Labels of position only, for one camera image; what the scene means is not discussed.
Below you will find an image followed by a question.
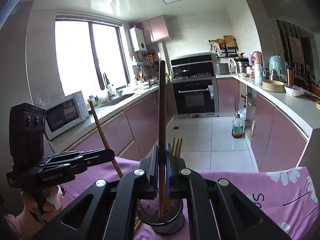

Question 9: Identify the person's left hand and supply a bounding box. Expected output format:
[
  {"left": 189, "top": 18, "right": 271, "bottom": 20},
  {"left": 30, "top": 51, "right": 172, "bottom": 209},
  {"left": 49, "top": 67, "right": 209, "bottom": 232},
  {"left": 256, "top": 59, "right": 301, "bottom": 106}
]
[{"left": 21, "top": 185, "right": 63, "bottom": 223}]

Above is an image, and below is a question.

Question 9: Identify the black mesh pen holder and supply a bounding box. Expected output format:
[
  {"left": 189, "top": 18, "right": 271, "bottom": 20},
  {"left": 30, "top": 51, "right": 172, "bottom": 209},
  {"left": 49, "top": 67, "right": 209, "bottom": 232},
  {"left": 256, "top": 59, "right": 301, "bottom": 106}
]
[{"left": 136, "top": 197, "right": 185, "bottom": 234}]

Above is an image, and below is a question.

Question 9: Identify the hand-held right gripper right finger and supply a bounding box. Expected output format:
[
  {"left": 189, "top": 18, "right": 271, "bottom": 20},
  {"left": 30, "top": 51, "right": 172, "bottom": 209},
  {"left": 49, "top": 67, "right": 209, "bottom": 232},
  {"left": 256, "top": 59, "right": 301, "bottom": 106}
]
[{"left": 165, "top": 143, "right": 293, "bottom": 240}]

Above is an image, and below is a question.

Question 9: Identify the wooden cutting board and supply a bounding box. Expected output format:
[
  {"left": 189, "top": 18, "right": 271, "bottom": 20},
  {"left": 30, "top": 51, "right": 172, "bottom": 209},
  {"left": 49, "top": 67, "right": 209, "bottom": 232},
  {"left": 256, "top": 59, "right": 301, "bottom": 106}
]
[{"left": 223, "top": 35, "right": 235, "bottom": 48}]

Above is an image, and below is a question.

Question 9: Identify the dark brown chopstick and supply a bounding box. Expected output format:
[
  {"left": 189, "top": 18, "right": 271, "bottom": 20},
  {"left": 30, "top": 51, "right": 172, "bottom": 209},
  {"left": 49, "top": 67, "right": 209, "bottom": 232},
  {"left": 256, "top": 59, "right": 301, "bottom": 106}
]
[{"left": 158, "top": 60, "right": 166, "bottom": 218}]

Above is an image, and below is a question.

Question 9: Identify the pink base cabinet run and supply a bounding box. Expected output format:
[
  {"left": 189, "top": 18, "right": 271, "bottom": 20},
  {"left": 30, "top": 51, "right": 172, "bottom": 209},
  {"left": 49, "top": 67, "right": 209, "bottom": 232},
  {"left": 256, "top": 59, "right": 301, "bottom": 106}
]
[
  {"left": 50, "top": 84, "right": 175, "bottom": 160},
  {"left": 216, "top": 76, "right": 313, "bottom": 173}
]

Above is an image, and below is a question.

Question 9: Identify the black range hood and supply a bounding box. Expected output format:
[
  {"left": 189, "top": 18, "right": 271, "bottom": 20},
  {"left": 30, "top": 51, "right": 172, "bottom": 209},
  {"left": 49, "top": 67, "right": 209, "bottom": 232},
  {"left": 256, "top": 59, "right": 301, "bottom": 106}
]
[{"left": 170, "top": 54, "right": 216, "bottom": 74}]

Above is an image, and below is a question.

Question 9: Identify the striped dark curtain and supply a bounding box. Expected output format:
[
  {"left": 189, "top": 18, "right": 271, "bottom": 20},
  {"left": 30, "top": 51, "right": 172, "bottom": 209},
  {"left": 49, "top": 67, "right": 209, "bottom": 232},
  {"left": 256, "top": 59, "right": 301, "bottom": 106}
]
[{"left": 276, "top": 20, "right": 304, "bottom": 65}]

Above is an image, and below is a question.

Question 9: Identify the pink floral tablecloth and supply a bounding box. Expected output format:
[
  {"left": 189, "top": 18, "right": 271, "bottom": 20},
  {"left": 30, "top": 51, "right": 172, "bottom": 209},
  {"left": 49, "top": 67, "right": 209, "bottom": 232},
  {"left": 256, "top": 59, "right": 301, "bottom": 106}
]
[{"left": 60, "top": 156, "right": 320, "bottom": 240}]

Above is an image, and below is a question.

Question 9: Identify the white plastic bottle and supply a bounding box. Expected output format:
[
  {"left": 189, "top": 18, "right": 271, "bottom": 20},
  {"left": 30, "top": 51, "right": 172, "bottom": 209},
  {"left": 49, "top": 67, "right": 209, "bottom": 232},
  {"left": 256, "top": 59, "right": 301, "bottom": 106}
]
[{"left": 254, "top": 64, "right": 264, "bottom": 85}]

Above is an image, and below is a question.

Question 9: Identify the pink kettle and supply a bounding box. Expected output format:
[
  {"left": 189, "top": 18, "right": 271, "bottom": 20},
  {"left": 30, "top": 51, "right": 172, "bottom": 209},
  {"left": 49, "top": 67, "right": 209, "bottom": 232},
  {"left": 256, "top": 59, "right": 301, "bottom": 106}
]
[{"left": 251, "top": 51, "right": 263, "bottom": 67}]

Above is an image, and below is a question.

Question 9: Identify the gas hob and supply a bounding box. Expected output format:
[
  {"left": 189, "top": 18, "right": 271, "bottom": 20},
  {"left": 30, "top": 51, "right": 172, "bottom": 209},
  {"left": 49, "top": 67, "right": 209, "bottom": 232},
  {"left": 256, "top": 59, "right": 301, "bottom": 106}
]
[{"left": 174, "top": 72, "right": 214, "bottom": 78}]

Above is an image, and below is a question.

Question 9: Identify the white plastic bag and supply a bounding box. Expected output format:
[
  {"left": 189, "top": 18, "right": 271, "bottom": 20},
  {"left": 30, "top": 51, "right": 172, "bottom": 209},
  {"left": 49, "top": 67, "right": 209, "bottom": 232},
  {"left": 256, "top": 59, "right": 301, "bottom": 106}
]
[{"left": 284, "top": 85, "right": 305, "bottom": 97}]

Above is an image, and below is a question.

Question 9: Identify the bunch of wooden chopsticks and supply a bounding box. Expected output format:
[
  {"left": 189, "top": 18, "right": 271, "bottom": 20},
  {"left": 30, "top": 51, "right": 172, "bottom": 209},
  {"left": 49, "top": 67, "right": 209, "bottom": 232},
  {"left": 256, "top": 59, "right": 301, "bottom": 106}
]
[{"left": 134, "top": 137, "right": 184, "bottom": 234}]

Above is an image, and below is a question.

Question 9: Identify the pink wall cabinet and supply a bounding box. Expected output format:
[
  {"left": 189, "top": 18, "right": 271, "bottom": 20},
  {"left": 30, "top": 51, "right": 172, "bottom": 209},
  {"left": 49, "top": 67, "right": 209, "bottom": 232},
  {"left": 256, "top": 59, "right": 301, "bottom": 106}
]
[{"left": 142, "top": 15, "right": 172, "bottom": 43}]

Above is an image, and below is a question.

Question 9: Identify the person's left forearm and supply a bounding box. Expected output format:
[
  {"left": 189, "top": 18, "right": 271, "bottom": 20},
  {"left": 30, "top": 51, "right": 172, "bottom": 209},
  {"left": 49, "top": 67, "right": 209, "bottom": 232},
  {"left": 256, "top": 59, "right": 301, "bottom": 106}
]
[{"left": 4, "top": 205, "right": 38, "bottom": 240}]

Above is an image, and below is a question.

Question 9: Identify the white water heater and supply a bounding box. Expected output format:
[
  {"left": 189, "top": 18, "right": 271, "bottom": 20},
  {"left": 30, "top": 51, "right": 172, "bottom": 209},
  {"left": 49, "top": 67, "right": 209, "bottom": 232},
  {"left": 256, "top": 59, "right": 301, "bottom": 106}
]
[{"left": 129, "top": 27, "right": 147, "bottom": 52}]

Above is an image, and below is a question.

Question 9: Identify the stainless steel pot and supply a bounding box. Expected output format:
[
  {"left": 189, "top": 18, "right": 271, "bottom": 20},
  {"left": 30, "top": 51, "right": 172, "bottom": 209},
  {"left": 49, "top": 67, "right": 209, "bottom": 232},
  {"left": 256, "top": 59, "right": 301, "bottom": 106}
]
[{"left": 235, "top": 61, "right": 248, "bottom": 77}]

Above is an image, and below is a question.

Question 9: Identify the light brown chopstick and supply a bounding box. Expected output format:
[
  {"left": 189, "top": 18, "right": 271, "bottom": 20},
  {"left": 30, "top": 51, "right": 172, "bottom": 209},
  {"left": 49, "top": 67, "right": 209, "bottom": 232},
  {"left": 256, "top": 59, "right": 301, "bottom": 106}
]
[{"left": 89, "top": 101, "right": 124, "bottom": 178}]

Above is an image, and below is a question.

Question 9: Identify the cooking oil bottle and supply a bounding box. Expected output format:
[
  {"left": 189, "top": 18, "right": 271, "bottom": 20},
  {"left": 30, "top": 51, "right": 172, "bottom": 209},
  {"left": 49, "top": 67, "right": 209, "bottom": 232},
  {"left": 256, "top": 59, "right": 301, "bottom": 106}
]
[{"left": 231, "top": 113, "right": 245, "bottom": 139}]

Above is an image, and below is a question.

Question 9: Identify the kitchen window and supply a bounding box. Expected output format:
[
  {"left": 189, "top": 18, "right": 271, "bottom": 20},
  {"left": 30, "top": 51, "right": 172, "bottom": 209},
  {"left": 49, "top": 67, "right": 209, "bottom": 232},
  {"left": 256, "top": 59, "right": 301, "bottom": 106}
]
[{"left": 54, "top": 17, "right": 130, "bottom": 97}]

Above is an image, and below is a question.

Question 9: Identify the black wall rack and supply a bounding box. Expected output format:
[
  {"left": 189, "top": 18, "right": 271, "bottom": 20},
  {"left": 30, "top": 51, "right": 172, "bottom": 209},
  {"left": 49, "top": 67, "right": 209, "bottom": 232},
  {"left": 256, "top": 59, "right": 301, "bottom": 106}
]
[{"left": 209, "top": 38, "right": 239, "bottom": 58}]

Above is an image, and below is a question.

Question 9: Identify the black built-in oven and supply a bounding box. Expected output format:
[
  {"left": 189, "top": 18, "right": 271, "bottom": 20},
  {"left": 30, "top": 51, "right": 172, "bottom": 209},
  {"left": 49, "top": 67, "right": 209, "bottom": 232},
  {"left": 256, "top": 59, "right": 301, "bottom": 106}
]
[{"left": 172, "top": 79, "right": 217, "bottom": 117}]

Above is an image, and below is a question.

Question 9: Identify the round bamboo steamer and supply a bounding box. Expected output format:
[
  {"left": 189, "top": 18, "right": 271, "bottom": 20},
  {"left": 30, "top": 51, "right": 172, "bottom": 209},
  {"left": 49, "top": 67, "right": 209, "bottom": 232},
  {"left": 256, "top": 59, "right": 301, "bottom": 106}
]
[{"left": 262, "top": 79, "right": 285, "bottom": 93}]

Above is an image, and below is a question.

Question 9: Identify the teal plastic-covered appliance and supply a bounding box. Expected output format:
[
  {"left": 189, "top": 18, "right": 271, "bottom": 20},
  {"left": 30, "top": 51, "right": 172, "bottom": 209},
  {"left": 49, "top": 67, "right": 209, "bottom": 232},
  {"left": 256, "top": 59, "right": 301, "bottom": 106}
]
[{"left": 269, "top": 55, "right": 288, "bottom": 81}]

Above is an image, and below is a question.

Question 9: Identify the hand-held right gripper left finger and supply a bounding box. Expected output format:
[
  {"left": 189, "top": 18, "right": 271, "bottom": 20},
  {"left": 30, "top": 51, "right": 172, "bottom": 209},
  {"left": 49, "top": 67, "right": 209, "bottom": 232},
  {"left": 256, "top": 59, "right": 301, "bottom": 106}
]
[{"left": 31, "top": 145, "right": 160, "bottom": 240}]

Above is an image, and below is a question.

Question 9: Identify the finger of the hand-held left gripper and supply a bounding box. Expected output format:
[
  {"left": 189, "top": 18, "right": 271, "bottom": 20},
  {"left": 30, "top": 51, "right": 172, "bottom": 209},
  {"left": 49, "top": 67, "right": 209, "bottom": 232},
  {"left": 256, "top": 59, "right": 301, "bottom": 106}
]
[
  {"left": 41, "top": 150, "right": 116, "bottom": 174},
  {"left": 49, "top": 148, "right": 108, "bottom": 158}
]

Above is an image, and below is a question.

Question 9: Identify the white microwave oven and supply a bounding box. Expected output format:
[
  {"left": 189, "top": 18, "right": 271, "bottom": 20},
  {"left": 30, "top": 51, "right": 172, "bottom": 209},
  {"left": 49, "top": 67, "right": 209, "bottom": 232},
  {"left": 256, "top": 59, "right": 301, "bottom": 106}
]
[{"left": 44, "top": 91, "right": 90, "bottom": 140}]

